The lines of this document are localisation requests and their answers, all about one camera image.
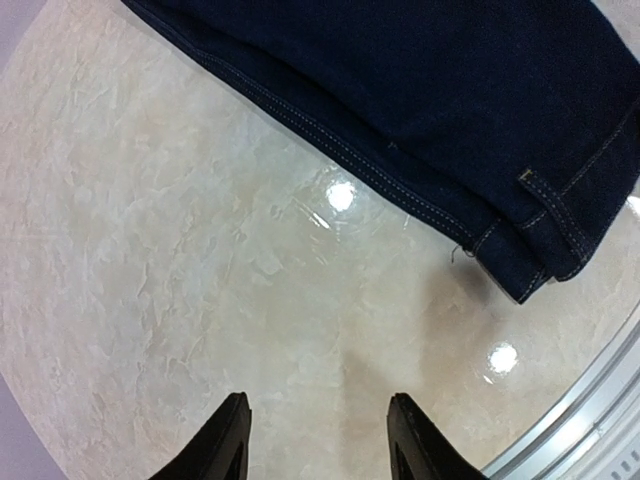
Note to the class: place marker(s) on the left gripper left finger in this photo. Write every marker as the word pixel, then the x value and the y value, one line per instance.
pixel 219 450

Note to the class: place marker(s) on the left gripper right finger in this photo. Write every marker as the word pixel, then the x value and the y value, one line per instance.
pixel 418 449

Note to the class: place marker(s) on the dark blue denim jeans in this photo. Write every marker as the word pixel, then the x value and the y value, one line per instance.
pixel 511 127

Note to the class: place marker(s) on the aluminium front rail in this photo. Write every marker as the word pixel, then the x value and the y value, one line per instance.
pixel 592 432

